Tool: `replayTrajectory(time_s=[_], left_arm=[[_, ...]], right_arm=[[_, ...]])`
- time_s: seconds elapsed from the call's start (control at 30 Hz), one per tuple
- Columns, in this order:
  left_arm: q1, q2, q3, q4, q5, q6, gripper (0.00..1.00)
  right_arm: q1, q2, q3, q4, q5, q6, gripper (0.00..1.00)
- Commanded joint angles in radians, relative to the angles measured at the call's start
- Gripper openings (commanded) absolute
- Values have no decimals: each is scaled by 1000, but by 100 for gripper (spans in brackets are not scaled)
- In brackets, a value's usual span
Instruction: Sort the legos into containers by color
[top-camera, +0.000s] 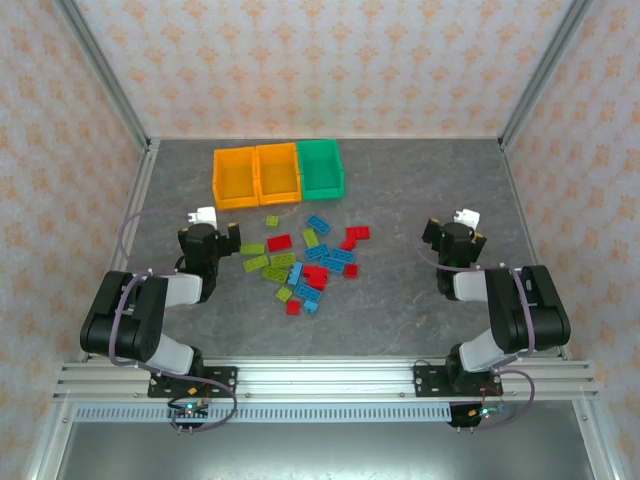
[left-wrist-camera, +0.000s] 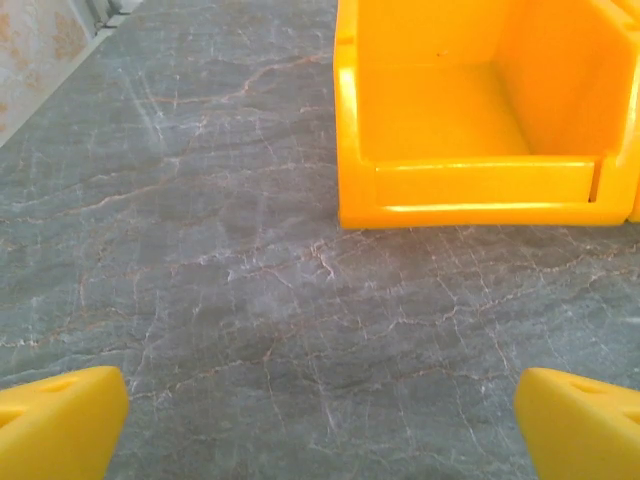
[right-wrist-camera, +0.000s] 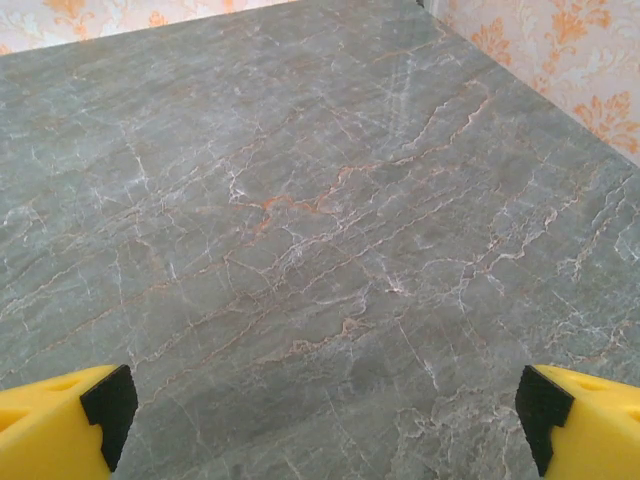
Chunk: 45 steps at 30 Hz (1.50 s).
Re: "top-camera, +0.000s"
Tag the orange plastic bin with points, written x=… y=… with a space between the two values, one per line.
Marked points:
x=277 y=177
x=235 y=182

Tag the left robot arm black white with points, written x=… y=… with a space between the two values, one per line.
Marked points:
x=125 y=310

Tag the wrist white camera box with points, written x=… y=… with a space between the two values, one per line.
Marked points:
x=469 y=217
x=205 y=215

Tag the green plastic bin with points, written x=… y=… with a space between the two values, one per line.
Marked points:
x=321 y=170

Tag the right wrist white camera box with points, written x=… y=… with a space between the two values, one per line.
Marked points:
x=469 y=217

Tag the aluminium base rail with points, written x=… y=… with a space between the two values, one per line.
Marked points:
x=325 y=380

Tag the grey metal bottom panel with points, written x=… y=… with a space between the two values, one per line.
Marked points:
x=325 y=452

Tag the aluminium frame leg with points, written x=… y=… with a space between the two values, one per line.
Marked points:
x=597 y=445
x=47 y=450

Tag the small blue lego brick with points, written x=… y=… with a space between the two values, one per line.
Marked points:
x=311 y=306

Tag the aluminium frame post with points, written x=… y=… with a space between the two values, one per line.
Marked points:
x=100 y=75
x=545 y=65

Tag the aluminium table side rail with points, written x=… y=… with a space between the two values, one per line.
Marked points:
x=525 y=210
x=140 y=185

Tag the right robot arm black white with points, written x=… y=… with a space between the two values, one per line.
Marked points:
x=525 y=310

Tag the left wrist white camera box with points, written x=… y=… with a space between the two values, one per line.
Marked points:
x=205 y=215

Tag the small lime green lego brick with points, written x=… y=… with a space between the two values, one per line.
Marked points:
x=272 y=221
x=283 y=293

